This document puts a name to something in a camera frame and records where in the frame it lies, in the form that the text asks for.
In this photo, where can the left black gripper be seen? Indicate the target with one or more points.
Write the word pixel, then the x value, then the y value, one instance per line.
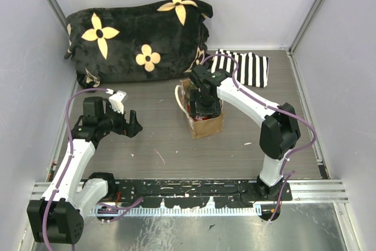
pixel 126 128

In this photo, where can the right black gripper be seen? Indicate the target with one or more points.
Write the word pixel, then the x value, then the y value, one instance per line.
pixel 196 106

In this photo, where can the red Coca-Cola can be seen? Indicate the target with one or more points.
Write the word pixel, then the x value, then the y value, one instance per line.
pixel 197 118

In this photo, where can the red cola can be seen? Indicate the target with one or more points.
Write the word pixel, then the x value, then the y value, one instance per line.
pixel 188 107

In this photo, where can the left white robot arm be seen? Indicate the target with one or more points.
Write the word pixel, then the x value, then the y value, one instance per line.
pixel 58 216

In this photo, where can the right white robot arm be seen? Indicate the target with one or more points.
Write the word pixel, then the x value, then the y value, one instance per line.
pixel 279 129

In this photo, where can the brown burlap canvas bag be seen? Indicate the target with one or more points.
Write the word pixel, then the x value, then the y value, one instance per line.
pixel 199 129

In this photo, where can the black white striped cloth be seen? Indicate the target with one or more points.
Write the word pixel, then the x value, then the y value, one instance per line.
pixel 253 69

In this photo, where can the black floral plush blanket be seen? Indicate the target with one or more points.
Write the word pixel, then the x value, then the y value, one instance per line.
pixel 158 41

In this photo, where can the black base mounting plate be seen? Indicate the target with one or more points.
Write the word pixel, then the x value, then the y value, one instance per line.
pixel 188 193

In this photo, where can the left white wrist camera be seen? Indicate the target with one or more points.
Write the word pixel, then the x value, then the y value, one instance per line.
pixel 116 100

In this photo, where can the aluminium front rail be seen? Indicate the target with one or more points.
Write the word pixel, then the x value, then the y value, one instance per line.
pixel 295 192

